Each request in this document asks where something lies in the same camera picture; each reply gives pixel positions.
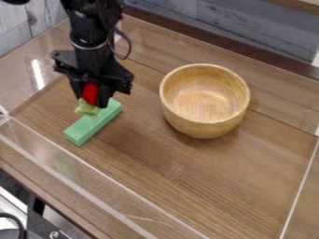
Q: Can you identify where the red plush tomato toy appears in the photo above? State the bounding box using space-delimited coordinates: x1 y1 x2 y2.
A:
73 81 103 119

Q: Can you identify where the black table leg bracket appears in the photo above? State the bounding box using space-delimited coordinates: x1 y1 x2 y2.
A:
27 197 71 239

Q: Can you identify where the light wooden bowl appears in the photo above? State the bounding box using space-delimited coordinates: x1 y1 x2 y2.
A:
159 63 251 139

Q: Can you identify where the black cable under table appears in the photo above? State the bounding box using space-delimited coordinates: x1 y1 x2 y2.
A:
0 212 28 239

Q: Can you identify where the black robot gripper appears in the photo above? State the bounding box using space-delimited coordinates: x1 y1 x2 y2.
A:
51 49 133 108

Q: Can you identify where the clear acrylic tray wall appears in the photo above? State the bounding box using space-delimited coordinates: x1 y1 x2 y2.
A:
0 112 208 239

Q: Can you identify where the green rectangular block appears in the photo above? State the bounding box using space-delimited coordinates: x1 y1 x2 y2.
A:
64 99 121 147

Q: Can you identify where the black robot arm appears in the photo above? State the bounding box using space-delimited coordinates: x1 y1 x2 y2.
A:
51 0 133 108

